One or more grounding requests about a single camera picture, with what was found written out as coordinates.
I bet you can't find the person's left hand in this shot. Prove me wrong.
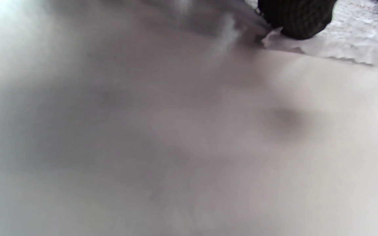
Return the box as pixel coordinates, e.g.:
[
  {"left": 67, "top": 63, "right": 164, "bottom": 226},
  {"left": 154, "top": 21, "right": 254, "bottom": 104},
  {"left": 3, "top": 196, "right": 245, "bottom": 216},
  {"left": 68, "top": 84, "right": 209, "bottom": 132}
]
[{"left": 257, "top": 0, "right": 338, "bottom": 41}]

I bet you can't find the white paper invoice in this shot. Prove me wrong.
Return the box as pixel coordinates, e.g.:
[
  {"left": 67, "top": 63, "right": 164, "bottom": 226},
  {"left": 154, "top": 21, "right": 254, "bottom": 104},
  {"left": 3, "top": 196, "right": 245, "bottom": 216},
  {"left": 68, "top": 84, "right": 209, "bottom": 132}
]
[{"left": 182, "top": 0, "right": 378, "bottom": 70}]

